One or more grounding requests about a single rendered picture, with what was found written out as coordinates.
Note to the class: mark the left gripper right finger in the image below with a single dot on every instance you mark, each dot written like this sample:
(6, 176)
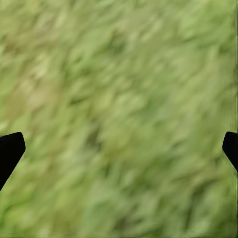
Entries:
(230, 148)

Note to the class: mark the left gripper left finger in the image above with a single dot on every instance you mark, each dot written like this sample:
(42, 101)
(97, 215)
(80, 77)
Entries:
(12, 147)

